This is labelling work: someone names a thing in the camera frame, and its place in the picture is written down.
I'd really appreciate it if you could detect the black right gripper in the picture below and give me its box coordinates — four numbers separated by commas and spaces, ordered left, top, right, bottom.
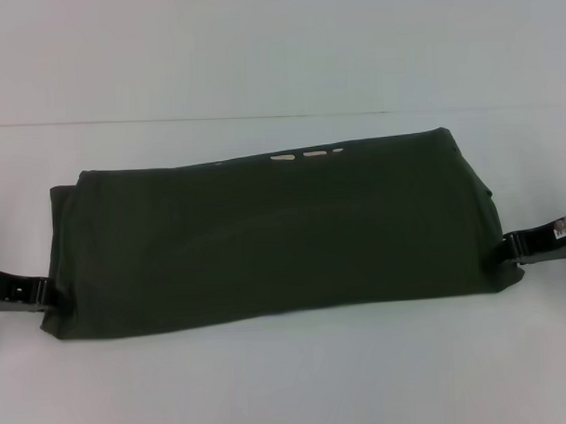
502, 219, 566, 266

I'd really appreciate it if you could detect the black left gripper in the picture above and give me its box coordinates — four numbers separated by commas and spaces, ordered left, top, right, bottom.
0, 264, 56, 315

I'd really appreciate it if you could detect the dark green t-shirt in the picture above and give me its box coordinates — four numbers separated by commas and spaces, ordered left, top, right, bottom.
33, 125, 530, 345

